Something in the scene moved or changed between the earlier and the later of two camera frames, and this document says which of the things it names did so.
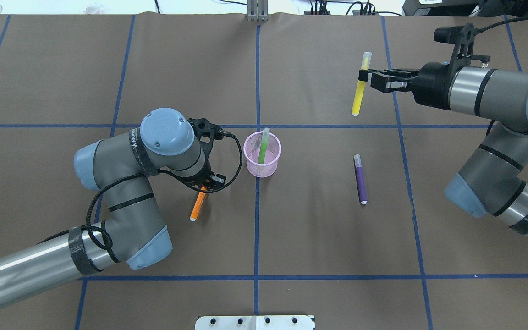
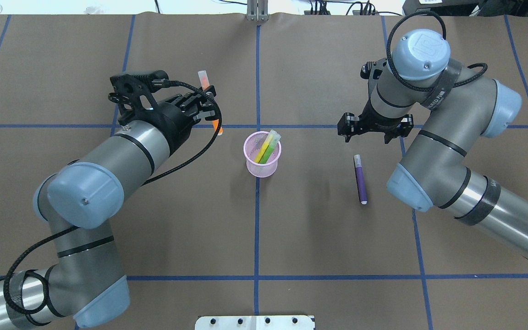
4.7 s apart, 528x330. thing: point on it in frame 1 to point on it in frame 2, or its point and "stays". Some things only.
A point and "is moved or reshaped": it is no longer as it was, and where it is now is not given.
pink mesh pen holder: (252, 147) stays
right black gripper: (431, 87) to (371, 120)
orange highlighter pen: (200, 200) to (205, 83)
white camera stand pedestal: (254, 322) stays
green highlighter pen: (264, 140) is moved or reshaped
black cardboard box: (439, 7) stays
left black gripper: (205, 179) to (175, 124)
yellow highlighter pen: (365, 66) to (264, 146)
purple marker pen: (360, 179) stays
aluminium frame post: (257, 10) stays
